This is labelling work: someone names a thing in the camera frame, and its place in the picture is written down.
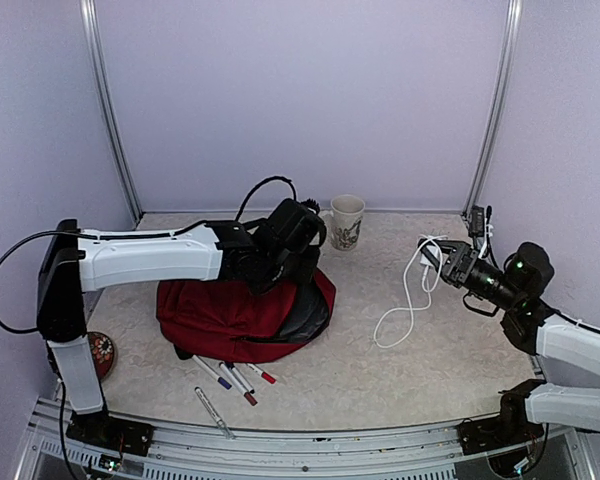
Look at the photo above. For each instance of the front aluminium rail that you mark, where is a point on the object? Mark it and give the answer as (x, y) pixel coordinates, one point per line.
(188, 451)

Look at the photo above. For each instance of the dark blue cap marker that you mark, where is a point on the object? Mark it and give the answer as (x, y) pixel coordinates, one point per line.
(241, 378)

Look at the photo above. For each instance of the red cap marker short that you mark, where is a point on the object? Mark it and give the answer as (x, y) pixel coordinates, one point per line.
(242, 388)

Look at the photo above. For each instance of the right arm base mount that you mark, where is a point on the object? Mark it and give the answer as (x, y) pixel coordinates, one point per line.
(483, 435)

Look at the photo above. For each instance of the red floral lacquer dish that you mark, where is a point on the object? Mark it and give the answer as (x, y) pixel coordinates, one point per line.
(104, 353)

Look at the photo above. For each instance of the aluminium frame post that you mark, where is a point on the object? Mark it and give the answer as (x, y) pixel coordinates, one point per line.
(497, 105)
(90, 22)

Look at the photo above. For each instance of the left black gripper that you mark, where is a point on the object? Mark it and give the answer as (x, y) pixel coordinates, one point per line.
(306, 274)

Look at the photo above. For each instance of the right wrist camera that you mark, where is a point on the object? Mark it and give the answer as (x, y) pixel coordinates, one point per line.
(479, 227)

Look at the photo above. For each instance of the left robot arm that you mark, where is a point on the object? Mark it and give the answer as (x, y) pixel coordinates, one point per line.
(258, 253)

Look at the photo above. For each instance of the white charger with cable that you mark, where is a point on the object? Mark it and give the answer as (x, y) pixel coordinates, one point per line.
(418, 290)

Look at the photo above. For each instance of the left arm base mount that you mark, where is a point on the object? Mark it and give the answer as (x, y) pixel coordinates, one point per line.
(110, 433)

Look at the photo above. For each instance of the clear silver pen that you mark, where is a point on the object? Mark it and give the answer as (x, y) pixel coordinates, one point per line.
(213, 413)

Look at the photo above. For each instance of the red cap marker long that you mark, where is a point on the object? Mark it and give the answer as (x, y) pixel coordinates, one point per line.
(262, 373)

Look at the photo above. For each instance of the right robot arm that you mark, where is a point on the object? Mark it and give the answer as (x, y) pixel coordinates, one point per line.
(531, 326)

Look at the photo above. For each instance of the red backpack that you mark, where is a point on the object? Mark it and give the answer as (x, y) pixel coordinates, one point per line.
(224, 320)

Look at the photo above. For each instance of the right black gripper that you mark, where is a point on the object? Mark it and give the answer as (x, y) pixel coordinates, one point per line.
(458, 278)

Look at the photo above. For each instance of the left aluminium frame post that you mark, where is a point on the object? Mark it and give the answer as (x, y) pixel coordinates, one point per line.
(90, 22)

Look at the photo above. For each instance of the right aluminium frame post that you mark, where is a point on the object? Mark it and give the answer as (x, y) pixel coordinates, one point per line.
(497, 105)

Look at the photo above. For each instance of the white patterned ceramic mug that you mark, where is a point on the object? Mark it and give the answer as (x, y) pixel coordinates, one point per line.
(343, 220)

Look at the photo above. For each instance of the blue cap white marker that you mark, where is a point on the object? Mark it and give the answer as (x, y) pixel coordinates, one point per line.
(211, 372)

